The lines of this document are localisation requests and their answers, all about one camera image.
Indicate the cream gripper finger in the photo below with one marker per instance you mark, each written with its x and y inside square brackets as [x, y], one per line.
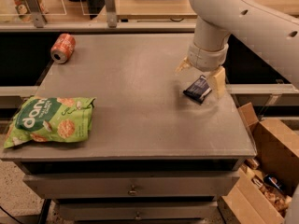
[185, 64]
[216, 81]

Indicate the left metal bracket post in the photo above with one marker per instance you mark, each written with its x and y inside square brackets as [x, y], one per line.
[39, 20]

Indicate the middle metal bracket post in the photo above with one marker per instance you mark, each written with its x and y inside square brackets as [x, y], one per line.
[112, 19]

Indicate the grey drawer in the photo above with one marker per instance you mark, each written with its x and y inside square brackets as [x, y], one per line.
[139, 184]
[135, 211]

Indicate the grey top drawer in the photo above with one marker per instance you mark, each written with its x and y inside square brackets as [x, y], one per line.
[139, 184]

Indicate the dark blue rxbar wrapper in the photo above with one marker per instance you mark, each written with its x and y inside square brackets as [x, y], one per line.
[199, 90]

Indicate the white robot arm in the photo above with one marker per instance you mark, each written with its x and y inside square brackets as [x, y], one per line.
[270, 34]

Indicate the grey lower drawer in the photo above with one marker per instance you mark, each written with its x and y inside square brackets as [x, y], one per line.
[135, 211]

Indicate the orange soda can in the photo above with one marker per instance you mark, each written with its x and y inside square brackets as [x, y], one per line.
[63, 48]

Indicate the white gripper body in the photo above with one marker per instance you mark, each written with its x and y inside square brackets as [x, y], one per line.
[206, 59]

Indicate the cardboard box of snacks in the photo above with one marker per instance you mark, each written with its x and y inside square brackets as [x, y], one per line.
[251, 201]

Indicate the metal bracket post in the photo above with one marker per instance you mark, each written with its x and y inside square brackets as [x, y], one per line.
[39, 20]
[112, 19]

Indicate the green chip bag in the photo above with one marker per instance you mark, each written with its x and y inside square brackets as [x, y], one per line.
[55, 119]

